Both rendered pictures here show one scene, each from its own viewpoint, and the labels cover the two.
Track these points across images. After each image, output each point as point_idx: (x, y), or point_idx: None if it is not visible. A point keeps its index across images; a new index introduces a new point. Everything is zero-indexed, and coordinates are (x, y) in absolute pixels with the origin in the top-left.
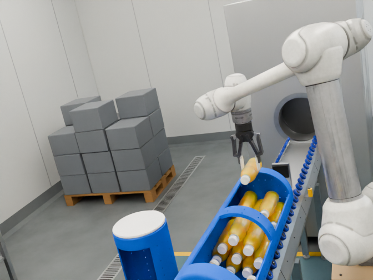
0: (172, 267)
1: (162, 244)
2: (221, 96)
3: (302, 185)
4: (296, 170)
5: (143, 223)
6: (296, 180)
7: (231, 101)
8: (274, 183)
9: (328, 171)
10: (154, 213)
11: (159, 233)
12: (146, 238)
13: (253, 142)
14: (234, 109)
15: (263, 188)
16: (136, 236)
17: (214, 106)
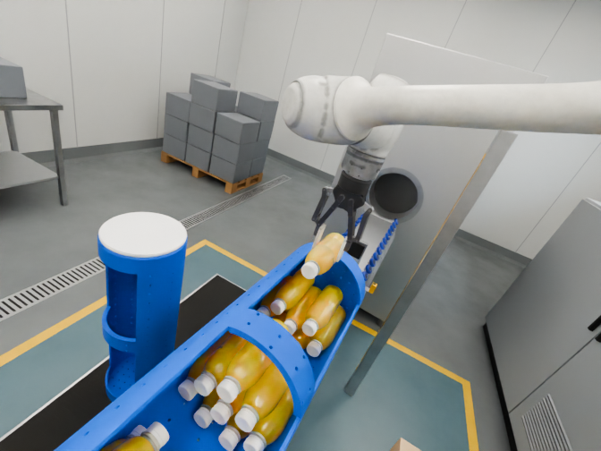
0: (167, 303)
1: (161, 276)
2: (358, 95)
3: (368, 274)
4: (367, 248)
5: (150, 235)
6: (362, 262)
7: (372, 119)
8: (345, 276)
9: None
10: (176, 227)
11: (161, 261)
12: (137, 261)
13: (354, 216)
14: (359, 145)
15: (327, 274)
16: (121, 253)
17: (328, 112)
